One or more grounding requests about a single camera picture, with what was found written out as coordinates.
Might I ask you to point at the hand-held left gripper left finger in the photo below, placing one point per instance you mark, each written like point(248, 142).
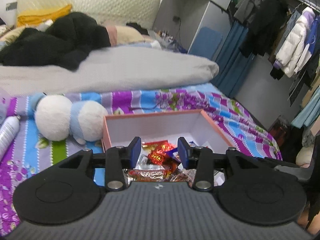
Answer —
point(133, 153)

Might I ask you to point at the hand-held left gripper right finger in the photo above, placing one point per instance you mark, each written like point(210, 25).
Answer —
point(183, 153)

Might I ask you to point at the pile of snack packets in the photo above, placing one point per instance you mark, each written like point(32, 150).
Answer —
point(157, 156)

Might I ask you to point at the pink cardboard box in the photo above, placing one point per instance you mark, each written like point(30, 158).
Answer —
point(155, 127)

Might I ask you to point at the cream soft bundle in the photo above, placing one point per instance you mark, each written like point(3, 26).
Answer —
point(305, 156)

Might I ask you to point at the red patterned bag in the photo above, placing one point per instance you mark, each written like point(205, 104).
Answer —
point(280, 132)

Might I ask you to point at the teal garment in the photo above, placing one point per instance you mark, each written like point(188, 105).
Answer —
point(306, 110)

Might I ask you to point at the grey duvet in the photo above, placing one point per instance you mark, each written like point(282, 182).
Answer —
point(137, 70)

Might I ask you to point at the white and blue plush toy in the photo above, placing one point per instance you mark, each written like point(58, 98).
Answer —
point(52, 117)

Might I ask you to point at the blue curtain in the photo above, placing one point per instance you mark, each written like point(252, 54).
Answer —
point(230, 67)

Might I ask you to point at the cluster of small toiletries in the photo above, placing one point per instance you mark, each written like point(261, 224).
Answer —
point(170, 41)

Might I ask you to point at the blue padded board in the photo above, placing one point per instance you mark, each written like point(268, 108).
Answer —
point(206, 42)

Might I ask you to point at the beige cloth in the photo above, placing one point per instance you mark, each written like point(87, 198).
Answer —
point(128, 33)

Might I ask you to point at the pink cloth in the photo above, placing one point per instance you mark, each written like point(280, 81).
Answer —
point(112, 35)

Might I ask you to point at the white puffer jacket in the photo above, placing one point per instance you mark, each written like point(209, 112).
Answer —
point(292, 47)

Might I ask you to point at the dark cloth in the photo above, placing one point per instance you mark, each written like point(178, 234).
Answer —
point(137, 28)

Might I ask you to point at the white spray can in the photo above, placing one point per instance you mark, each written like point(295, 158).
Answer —
point(8, 135)

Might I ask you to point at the black fleece garment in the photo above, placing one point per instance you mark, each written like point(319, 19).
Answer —
point(70, 37)

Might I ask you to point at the white cabinet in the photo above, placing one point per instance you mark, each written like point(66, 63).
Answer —
point(180, 5)

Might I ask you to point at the black hanging coat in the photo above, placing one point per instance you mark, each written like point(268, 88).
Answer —
point(267, 22)

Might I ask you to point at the cream quilted headboard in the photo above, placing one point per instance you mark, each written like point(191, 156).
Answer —
point(105, 2)

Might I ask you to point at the grey hanging coat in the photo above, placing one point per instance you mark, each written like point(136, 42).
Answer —
point(250, 2)

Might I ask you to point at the yellow cloth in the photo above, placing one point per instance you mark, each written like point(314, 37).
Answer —
point(37, 16)

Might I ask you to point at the grey wall socket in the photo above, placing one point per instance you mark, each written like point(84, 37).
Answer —
point(11, 6)

